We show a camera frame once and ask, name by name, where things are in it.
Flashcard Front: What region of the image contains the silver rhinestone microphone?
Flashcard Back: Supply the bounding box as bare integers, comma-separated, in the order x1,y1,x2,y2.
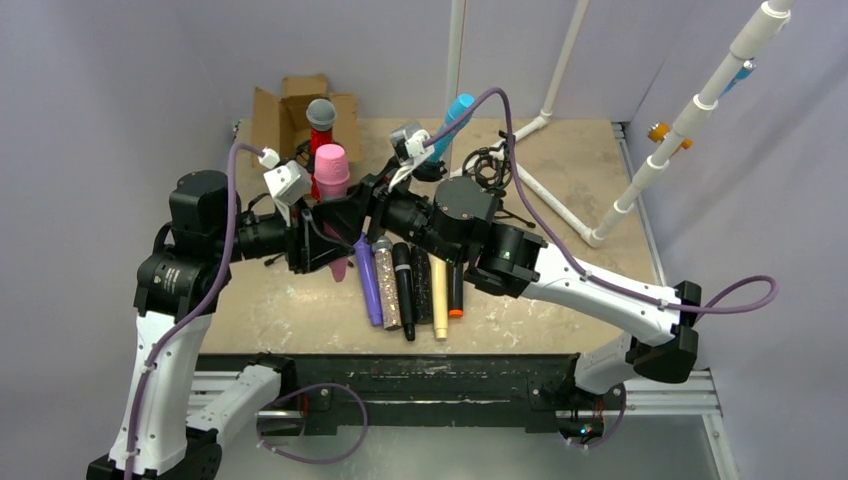
372,236,402,330

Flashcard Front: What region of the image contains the black microphone with silver band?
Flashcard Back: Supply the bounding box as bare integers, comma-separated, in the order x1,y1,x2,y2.
392,242,416,342

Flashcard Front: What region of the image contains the orange clamp on pipe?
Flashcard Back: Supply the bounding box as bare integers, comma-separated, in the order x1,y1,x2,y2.
648,122,696,151

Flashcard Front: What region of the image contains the plain black microphone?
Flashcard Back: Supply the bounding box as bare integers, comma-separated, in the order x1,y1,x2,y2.
448,264,464,318

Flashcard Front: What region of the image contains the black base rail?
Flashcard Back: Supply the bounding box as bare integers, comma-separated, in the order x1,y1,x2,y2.
196,354,625,440

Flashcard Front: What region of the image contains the pink plastic microphone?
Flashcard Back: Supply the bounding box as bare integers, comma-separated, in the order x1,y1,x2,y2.
313,143,350,283

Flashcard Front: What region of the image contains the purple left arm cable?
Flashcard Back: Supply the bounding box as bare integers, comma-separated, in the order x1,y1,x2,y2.
123,142,369,480

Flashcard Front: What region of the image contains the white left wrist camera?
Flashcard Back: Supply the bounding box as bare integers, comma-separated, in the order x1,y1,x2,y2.
259,148,312,225

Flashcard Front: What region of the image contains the blue marker on pipe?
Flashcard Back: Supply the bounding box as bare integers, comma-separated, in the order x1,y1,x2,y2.
719,59,757,98

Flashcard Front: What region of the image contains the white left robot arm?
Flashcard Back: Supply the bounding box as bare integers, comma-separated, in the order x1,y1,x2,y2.
86,167,336,479

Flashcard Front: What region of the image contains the white PVC pipe frame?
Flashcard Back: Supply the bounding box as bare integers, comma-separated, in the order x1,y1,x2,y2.
445,0,796,249

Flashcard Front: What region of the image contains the purple plastic microphone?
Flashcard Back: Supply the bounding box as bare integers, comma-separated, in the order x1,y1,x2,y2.
354,234,383,328

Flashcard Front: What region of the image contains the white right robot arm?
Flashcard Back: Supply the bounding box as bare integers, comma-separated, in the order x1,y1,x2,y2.
361,174,698,395

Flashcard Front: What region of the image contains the black round-base desk mic stand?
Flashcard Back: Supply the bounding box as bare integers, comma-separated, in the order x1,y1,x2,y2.
412,155,447,183

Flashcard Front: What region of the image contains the brown cardboard box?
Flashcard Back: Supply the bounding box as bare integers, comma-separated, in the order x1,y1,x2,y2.
251,74,364,163

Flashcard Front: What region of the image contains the cream plastic microphone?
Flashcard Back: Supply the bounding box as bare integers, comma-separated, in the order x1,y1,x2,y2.
429,255,448,341

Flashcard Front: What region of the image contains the black glitter microphone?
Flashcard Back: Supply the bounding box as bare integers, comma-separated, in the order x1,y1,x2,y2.
411,246,433,325

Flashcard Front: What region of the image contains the black tripod mic stand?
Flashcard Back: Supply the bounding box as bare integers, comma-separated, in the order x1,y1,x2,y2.
262,147,312,260
461,130,536,229

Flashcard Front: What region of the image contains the red glitter microphone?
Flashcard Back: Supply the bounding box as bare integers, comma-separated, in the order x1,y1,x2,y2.
306,98,336,201

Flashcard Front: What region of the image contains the blue plastic microphone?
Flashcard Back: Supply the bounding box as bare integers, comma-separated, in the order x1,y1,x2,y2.
426,93,475,166

